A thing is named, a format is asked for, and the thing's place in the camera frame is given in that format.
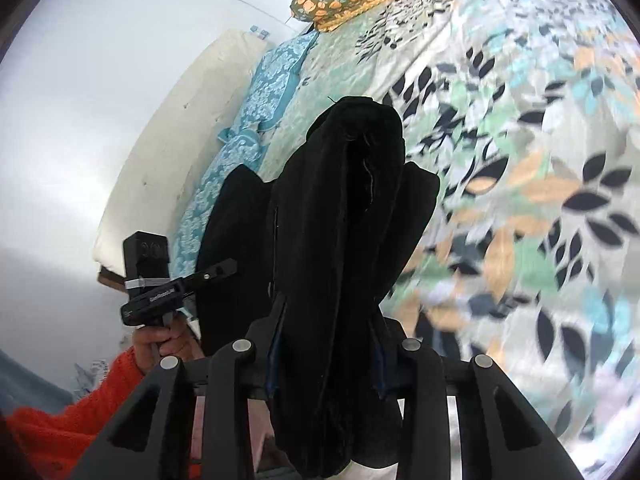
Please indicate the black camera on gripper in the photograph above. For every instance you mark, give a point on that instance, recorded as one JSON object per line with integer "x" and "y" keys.
{"x": 146, "y": 258}

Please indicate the left hand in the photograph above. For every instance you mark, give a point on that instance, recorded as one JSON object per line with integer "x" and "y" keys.
{"x": 151, "y": 343}

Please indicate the blue patterned pillow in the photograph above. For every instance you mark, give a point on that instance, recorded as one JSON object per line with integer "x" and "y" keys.
{"x": 239, "y": 148}
{"x": 271, "y": 89}

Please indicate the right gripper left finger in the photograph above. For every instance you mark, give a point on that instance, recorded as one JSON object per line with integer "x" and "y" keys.
{"x": 150, "y": 436}

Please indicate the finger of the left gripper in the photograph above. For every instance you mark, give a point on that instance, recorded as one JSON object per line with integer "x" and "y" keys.
{"x": 211, "y": 275}

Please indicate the cream headboard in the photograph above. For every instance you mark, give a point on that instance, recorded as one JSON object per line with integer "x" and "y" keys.
{"x": 176, "y": 146}

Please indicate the left forearm orange sleeve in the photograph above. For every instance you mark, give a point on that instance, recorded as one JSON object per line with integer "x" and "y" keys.
{"x": 53, "y": 444}

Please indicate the floral bed sheet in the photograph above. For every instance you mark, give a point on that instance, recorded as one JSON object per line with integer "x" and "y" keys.
{"x": 528, "y": 111}

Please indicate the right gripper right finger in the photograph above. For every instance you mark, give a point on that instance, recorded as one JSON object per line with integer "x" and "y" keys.
{"x": 465, "y": 419}

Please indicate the blue patterned pillow near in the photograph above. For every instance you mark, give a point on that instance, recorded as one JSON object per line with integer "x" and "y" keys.
{"x": 239, "y": 148}

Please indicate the blue patterned pillow far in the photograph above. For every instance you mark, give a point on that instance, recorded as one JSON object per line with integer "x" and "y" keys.
{"x": 271, "y": 89}

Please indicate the black pants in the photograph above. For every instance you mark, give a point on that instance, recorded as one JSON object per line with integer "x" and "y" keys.
{"x": 324, "y": 242}

